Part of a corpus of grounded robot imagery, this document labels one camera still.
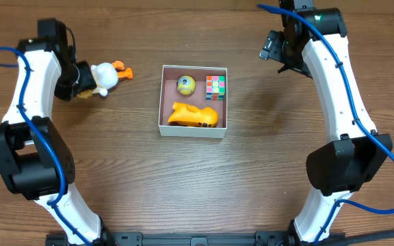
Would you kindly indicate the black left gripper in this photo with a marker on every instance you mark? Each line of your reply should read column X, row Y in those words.
column 83, row 76

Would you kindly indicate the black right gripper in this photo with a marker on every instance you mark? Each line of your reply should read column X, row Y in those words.
column 289, row 63

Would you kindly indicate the white plush duck toy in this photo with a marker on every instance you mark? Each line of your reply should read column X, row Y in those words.
column 106, row 76

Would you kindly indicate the multicoloured puzzle cube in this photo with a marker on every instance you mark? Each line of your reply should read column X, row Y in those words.
column 215, row 87

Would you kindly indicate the yellow grey face ball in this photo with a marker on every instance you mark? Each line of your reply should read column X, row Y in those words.
column 186, row 85

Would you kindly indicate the white cardboard box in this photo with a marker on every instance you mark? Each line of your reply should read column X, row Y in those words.
column 169, row 95

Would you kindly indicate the orange plush dog toy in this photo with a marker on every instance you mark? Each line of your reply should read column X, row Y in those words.
column 189, row 115

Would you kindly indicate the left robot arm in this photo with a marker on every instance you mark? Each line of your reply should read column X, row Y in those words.
column 34, row 159

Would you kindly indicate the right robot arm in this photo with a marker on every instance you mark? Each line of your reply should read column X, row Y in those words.
column 314, row 43

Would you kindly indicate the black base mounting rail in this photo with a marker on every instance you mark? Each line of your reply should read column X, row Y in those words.
column 260, row 238

